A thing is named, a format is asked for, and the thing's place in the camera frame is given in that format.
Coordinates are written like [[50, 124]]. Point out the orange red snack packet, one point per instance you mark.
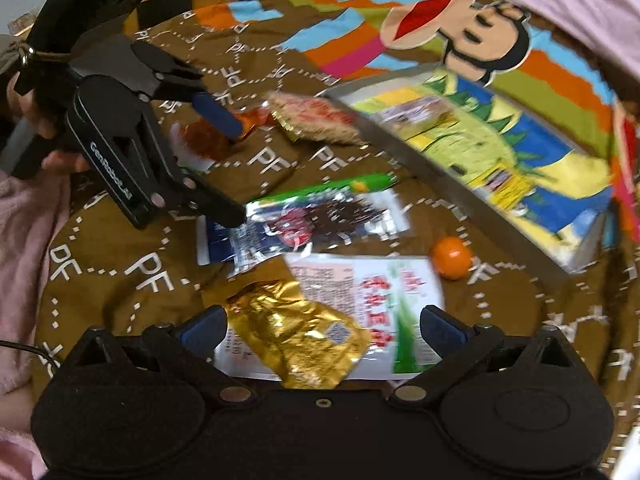
[[197, 142]]

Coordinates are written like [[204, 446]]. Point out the silver green-edged snack packet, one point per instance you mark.
[[340, 220]]

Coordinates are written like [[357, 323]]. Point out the puffed rice cracker packet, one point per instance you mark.
[[320, 120]]

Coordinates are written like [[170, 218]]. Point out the gold foil snack packet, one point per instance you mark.
[[295, 330]]

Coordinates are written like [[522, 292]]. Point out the printed monkey blanket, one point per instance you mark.
[[310, 175]]

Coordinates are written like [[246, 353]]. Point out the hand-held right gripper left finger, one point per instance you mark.
[[205, 332]]

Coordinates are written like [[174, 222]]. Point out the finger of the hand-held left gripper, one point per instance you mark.
[[220, 117], [215, 205]]

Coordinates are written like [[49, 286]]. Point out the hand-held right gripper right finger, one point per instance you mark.
[[442, 332]]

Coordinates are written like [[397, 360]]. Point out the metal tray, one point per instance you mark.
[[425, 170]]

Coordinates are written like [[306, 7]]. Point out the white green snack packet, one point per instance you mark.
[[390, 290]]

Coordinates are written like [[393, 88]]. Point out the small tangerine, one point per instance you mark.
[[451, 258]]

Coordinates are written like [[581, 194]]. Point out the person's left hand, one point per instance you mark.
[[35, 115]]

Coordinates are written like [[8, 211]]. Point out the blue white snack packet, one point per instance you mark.
[[220, 245]]

